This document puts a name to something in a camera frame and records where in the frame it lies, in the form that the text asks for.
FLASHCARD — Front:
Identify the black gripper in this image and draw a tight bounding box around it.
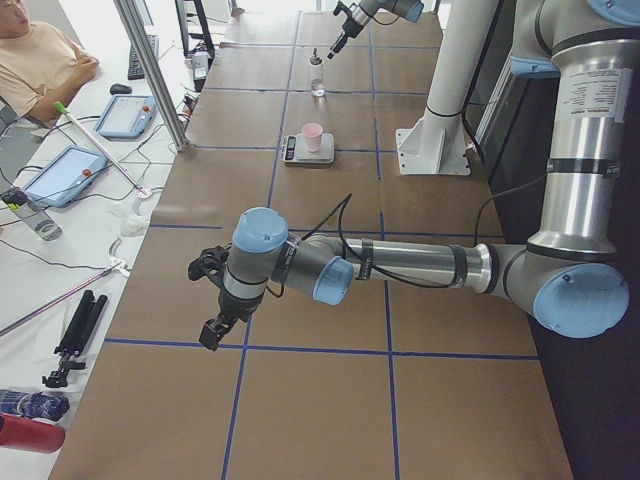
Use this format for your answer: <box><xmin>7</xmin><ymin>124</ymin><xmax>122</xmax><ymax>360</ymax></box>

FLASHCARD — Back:
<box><xmin>199</xmin><ymin>287</ymin><xmax>263</xmax><ymax>351</ymax></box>
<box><xmin>327</xmin><ymin>7</ymin><xmax>370</xmax><ymax>59</ymax></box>

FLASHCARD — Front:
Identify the black computer mouse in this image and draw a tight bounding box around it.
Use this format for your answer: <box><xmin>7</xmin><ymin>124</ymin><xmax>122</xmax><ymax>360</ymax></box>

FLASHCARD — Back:
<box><xmin>109</xmin><ymin>83</ymin><xmax>132</xmax><ymax>95</ymax></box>

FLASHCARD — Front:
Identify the blue folded umbrella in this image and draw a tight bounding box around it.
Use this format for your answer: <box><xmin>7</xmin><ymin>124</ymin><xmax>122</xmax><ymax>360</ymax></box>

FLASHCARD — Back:
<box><xmin>1</xmin><ymin>389</ymin><xmax>70</xmax><ymax>421</ymax></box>

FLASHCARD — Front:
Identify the black folded tripod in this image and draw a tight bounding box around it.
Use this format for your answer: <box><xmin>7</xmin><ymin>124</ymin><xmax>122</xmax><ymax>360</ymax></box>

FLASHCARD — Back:
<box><xmin>42</xmin><ymin>290</ymin><xmax>108</xmax><ymax>388</ymax></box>

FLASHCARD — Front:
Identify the blue teach pendant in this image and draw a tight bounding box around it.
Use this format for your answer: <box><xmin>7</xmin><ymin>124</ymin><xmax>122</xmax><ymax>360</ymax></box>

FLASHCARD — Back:
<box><xmin>94</xmin><ymin>94</ymin><xmax>156</xmax><ymax>140</ymax></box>
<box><xmin>22</xmin><ymin>146</ymin><xmax>107</xmax><ymax>207</ymax></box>

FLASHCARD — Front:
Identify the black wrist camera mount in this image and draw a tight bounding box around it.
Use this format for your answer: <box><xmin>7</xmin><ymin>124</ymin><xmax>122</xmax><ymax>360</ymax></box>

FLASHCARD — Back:
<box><xmin>187</xmin><ymin>244</ymin><xmax>231</xmax><ymax>286</ymax></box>

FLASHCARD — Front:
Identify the red metal bottle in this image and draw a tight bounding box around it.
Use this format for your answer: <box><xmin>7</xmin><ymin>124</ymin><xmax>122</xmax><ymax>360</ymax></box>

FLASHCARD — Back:
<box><xmin>1</xmin><ymin>413</ymin><xmax>66</xmax><ymax>454</ymax></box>

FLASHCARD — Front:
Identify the silver digital kitchen scale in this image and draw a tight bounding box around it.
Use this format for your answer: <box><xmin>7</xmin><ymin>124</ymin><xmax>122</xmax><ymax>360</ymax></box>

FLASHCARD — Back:
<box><xmin>280</xmin><ymin>133</ymin><xmax>335</xmax><ymax>167</ymax></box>

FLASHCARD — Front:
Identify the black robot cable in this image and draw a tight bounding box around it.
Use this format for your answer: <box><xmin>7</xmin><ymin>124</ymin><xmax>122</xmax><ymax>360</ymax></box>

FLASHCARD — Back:
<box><xmin>264</xmin><ymin>172</ymin><xmax>551</xmax><ymax>299</ymax></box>

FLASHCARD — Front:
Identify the blue teach pendant near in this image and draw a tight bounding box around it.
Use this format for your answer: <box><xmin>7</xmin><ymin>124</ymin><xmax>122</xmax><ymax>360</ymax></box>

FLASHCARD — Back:
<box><xmin>22</xmin><ymin>146</ymin><xmax>107</xmax><ymax>207</ymax></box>

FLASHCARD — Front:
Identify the aluminium frame post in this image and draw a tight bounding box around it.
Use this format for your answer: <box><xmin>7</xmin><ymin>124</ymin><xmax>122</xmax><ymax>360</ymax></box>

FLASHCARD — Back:
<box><xmin>114</xmin><ymin>0</ymin><xmax>189</xmax><ymax>152</ymax></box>

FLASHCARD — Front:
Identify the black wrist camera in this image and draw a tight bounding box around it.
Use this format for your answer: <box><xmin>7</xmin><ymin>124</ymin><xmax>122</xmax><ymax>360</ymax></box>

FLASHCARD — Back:
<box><xmin>332</xmin><ymin>1</ymin><xmax>356</xmax><ymax>19</ymax></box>

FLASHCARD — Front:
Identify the seated person beige shirt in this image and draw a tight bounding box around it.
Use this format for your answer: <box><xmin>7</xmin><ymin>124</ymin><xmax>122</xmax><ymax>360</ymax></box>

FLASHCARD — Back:
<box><xmin>1</xmin><ymin>1</ymin><xmax>99</xmax><ymax>127</ymax></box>

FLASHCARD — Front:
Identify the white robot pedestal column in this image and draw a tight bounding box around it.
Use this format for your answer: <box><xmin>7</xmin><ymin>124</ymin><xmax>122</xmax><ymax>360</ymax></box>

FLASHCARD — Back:
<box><xmin>396</xmin><ymin>0</ymin><xmax>499</xmax><ymax>176</ymax></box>

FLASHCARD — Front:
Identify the white stick green tip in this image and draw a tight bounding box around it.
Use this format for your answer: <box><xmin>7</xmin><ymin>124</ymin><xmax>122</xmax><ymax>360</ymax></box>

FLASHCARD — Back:
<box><xmin>54</xmin><ymin>101</ymin><xmax>152</xmax><ymax>199</ymax></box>

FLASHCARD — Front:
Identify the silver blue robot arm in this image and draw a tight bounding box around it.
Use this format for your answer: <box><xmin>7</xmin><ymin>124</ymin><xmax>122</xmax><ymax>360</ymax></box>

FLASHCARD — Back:
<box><xmin>327</xmin><ymin>0</ymin><xmax>424</xmax><ymax>59</ymax></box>
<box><xmin>188</xmin><ymin>1</ymin><xmax>639</xmax><ymax>350</ymax></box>

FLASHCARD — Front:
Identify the black keyboard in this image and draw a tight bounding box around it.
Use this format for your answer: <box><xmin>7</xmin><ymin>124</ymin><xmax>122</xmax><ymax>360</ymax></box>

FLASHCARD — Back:
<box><xmin>127</xmin><ymin>33</ymin><xmax>160</xmax><ymax>81</ymax></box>

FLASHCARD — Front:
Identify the crumpled white tissue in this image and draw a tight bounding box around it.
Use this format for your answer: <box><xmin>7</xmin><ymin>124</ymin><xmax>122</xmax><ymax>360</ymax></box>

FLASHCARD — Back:
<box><xmin>108</xmin><ymin>201</ymin><xmax>150</xmax><ymax>237</ymax></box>

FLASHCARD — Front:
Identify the blue teach pendant far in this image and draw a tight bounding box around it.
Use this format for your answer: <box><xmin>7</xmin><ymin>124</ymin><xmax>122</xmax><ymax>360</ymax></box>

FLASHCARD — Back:
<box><xmin>94</xmin><ymin>94</ymin><xmax>156</xmax><ymax>140</ymax></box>

